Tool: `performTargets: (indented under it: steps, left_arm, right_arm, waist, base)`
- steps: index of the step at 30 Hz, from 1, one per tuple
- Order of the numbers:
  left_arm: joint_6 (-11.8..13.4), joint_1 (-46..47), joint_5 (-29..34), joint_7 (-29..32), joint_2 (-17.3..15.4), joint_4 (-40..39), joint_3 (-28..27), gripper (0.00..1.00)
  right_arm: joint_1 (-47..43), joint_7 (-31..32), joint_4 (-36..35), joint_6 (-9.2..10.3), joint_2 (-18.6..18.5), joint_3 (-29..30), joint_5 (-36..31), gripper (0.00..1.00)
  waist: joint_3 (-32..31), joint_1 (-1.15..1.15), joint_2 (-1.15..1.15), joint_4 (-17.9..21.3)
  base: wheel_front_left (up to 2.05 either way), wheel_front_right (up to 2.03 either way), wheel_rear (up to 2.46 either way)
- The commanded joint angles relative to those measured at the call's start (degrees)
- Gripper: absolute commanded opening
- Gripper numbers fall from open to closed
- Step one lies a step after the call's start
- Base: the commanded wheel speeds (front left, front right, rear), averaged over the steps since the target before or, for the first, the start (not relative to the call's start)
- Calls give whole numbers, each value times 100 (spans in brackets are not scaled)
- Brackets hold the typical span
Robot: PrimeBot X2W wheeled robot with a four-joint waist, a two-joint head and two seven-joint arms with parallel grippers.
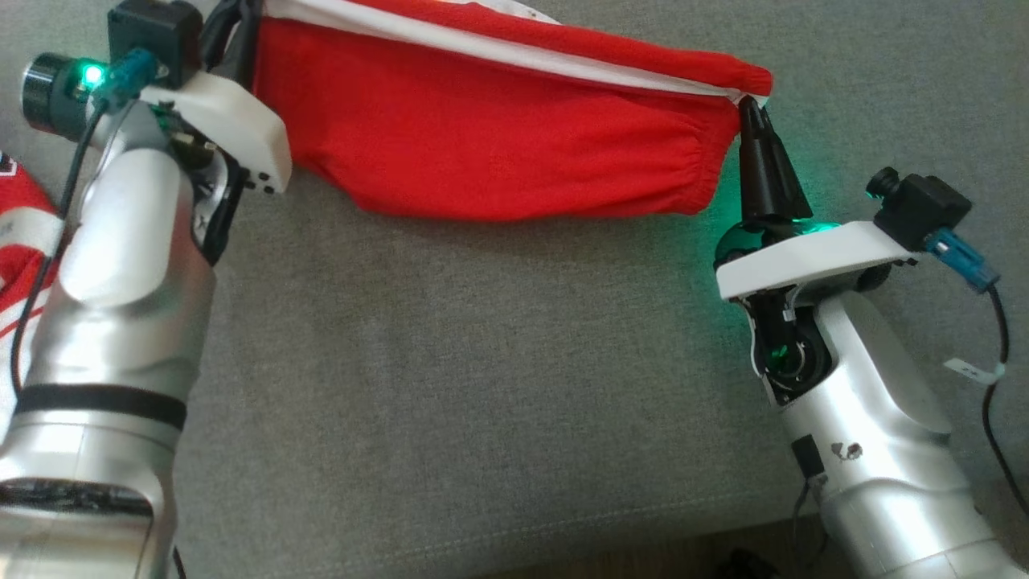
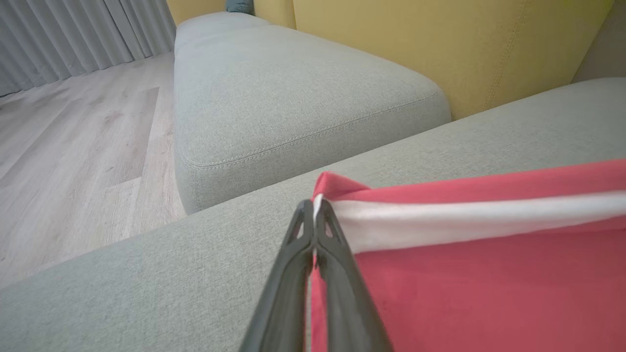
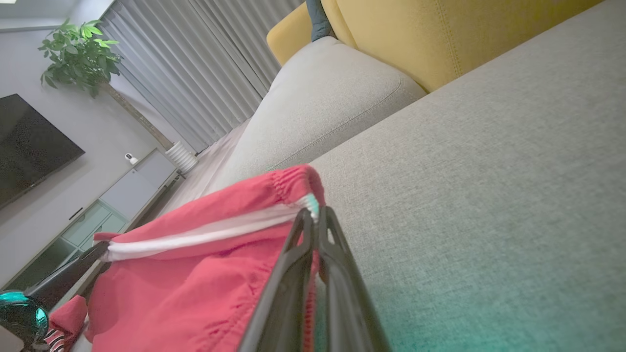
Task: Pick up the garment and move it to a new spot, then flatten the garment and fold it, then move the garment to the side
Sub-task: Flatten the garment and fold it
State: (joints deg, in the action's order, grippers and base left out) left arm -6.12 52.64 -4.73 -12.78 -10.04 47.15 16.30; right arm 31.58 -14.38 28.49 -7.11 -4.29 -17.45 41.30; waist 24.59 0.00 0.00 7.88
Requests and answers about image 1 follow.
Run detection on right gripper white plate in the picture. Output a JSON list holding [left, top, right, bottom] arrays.
[[714, 95, 917, 403]]

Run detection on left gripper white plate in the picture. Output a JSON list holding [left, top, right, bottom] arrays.
[[22, 0, 292, 266]]

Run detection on red shorts with white stripes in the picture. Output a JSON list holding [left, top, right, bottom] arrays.
[[253, 0, 774, 222]]

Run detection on red white printed garment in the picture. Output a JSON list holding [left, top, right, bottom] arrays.
[[0, 151, 69, 419]]

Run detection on grey sofa seat cushion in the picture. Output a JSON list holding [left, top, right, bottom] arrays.
[[0, 0, 1029, 579]]

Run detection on left black cable blue plug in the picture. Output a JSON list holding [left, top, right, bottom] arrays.
[[10, 47, 162, 399]]

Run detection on black cable blue plug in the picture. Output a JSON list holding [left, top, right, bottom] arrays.
[[10, 47, 162, 399], [924, 229, 1029, 515]]

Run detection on right black cable blue plug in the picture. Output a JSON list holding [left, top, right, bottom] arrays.
[[924, 229, 1029, 515]]

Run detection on white cable label tag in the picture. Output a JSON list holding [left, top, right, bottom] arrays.
[[945, 358, 1006, 385]]

